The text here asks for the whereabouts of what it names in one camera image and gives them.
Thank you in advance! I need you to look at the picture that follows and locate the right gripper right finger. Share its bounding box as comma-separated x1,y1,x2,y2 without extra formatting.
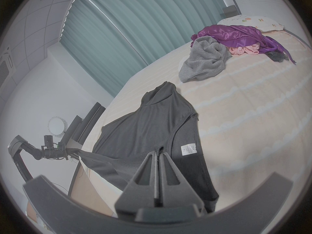
158,152,205,216

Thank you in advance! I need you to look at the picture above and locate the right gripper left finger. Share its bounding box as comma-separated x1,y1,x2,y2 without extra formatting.
114,151,158,221

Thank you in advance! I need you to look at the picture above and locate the black T-shirt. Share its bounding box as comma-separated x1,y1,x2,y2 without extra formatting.
79,81,220,214

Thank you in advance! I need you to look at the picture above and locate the bed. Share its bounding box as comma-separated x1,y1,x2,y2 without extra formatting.
26,0,312,219

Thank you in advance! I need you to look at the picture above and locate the round white-framed mirror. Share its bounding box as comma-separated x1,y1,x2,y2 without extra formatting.
48,117,66,136

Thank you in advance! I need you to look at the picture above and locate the black chest of drawers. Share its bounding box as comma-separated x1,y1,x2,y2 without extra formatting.
82,102,106,142

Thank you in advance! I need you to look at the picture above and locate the blue-green curtain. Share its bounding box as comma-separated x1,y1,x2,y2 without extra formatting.
59,0,149,98
78,0,228,65

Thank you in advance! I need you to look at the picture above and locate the grey knit garment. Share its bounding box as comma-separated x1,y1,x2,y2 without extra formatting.
178,36,232,83

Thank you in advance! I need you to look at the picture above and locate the pink garment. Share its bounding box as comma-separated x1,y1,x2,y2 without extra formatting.
229,45,260,56

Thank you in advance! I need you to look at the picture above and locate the black lace garment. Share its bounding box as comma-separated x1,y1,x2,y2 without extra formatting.
264,51,289,63

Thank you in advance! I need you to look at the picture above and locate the purple satin garment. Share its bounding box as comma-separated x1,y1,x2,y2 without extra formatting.
191,25,296,64

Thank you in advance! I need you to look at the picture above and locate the white printed pillow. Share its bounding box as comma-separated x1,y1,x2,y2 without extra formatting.
217,16,284,32

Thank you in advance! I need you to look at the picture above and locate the grey bedside table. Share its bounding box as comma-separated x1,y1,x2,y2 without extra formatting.
219,5,240,19

